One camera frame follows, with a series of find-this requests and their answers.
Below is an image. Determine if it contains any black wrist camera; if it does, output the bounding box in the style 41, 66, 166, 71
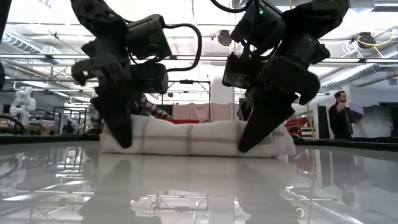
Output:
130, 60, 169, 95
222, 52, 266, 90

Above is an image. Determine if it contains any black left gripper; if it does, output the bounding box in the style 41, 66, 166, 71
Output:
70, 14, 173, 149

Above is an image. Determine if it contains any red plastic bin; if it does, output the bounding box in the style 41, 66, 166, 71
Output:
164, 118, 200, 124

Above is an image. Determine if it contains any white building pillar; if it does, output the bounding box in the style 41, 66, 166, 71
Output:
211, 77, 235, 105

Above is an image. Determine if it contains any black cage frame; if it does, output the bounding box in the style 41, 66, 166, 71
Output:
52, 106, 94, 135

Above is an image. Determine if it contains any yellow hanging cable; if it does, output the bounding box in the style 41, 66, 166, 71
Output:
306, 104, 315, 141

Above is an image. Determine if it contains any black curved hose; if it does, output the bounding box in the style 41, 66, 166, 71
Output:
0, 114, 27, 135

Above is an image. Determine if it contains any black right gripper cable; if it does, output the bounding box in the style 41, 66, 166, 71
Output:
210, 0, 254, 14

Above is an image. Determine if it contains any white red-checked towel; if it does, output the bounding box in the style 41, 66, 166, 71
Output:
99, 114, 297, 158

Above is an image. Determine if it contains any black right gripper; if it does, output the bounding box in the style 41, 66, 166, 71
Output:
229, 0, 331, 154

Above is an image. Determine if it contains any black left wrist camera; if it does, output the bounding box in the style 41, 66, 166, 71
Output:
130, 60, 169, 95

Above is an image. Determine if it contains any black ceiling cable reel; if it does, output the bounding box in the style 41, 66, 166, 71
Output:
357, 32, 377, 50
216, 29, 233, 48

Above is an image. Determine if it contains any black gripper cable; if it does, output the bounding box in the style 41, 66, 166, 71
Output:
161, 23, 203, 73
210, 0, 254, 14

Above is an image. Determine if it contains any black metal rack frame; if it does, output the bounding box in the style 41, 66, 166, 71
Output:
167, 79, 211, 122

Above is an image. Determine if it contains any white curtain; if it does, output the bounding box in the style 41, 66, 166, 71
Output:
354, 105, 394, 139

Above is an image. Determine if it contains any red cart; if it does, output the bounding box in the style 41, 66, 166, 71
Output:
285, 116, 311, 139

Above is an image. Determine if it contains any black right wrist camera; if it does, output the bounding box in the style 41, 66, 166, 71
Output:
222, 52, 266, 90

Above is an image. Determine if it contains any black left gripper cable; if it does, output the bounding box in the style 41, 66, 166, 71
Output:
161, 23, 203, 73

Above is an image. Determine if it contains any long overhead light bar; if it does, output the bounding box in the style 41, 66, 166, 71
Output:
0, 54, 398, 63

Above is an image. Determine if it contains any person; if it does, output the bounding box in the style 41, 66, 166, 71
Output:
328, 90, 355, 140
136, 93, 172, 119

